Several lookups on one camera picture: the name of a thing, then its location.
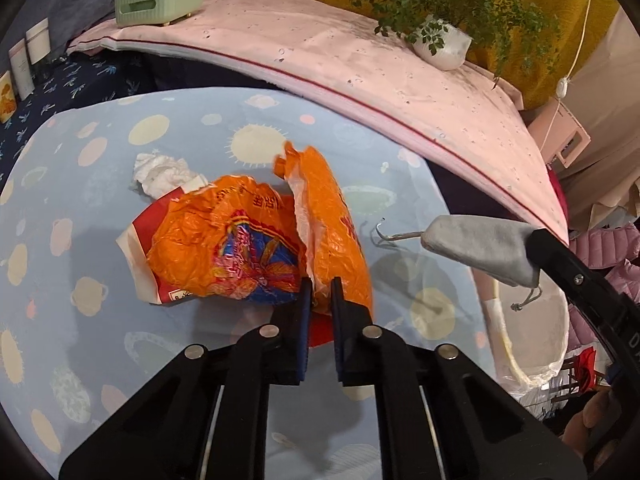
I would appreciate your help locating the orange print canister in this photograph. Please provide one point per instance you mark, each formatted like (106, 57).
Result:
(5, 95)

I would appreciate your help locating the mauve puffer jacket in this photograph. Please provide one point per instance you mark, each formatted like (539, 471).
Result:
(595, 242)

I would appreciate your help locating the mustard yellow cloth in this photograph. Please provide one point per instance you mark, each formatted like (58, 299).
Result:
(520, 70)

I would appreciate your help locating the navy printed cloth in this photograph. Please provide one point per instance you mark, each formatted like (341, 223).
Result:
(75, 90)

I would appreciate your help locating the orange plastic bag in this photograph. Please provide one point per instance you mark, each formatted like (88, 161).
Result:
(240, 240)

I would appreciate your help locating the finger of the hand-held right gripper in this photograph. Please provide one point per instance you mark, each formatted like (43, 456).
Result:
(570, 280)

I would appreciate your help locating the green tissue box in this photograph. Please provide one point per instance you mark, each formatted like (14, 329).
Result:
(160, 0)

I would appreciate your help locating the person's right hand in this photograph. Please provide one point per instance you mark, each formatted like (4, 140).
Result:
(595, 420)

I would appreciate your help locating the potted green plant white pot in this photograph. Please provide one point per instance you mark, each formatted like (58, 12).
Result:
(445, 45)

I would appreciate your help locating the light pink puffer jacket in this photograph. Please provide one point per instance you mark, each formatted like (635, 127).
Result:
(625, 277)

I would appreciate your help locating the tall white canister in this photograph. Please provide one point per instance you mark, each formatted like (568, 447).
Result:
(21, 70)

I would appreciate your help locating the short white canister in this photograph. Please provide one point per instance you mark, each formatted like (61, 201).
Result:
(37, 42)

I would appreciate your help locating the magenta cloth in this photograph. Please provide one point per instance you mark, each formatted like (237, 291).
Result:
(556, 195)

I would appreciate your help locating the bin with white liner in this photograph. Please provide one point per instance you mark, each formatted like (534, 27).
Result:
(540, 340)

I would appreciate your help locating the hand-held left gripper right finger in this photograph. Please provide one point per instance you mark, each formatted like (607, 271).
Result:
(336, 340)

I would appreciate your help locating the pale box appliance with display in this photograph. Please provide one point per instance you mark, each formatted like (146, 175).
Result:
(555, 130)

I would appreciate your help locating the planet print blue tablecloth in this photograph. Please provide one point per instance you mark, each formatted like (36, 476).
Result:
(150, 385)

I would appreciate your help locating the pink blanket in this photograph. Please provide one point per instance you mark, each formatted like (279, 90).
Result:
(350, 60)

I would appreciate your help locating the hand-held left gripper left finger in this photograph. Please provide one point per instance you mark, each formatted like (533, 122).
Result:
(304, 340)

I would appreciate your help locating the crumpled white tissue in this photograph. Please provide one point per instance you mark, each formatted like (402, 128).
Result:
(160, 172)

